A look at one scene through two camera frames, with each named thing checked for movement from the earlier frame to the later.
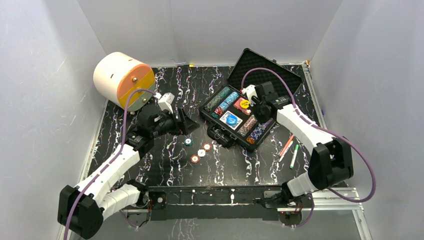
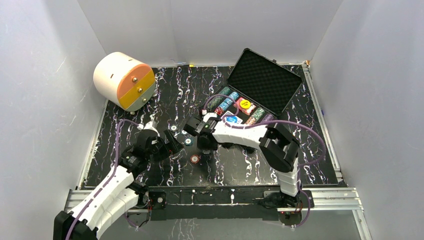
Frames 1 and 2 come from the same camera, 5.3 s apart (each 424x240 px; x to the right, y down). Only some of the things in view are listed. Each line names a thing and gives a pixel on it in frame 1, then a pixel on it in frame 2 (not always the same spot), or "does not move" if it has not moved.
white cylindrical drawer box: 116,74 does not move
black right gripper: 263,119 → 202,146
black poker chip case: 228,113 does not move
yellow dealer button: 244,103 does not move
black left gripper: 179,121 → 167,144
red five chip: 195,159 does not move
